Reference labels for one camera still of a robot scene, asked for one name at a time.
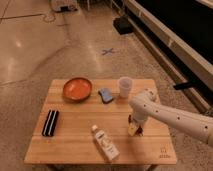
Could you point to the blue sponge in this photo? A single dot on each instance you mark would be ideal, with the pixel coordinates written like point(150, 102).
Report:
point(106, 95)

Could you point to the black box on floor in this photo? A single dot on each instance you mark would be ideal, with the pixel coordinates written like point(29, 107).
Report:
point(122, 25)

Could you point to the grey equipment on floor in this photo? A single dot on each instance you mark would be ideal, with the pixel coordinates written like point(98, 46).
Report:
point(63, 5)

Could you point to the white plastic bottle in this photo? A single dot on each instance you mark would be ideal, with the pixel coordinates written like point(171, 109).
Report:
point(105, 143)

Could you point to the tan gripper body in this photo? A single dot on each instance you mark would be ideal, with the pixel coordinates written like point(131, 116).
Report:
point(133, 128)

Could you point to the orange ceramic bowl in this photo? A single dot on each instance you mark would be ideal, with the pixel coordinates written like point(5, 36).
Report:
point(77, 89)

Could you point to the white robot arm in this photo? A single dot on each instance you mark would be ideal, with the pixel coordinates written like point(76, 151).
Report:
point(144, 105)

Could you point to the black striped case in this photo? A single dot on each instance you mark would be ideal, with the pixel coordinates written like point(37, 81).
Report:
point(50, 123)

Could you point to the translucent plastic cup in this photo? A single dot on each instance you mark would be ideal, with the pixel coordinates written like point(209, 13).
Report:
point(125, 85)

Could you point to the wooden table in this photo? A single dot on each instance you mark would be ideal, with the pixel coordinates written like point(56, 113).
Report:
point(72, 142)

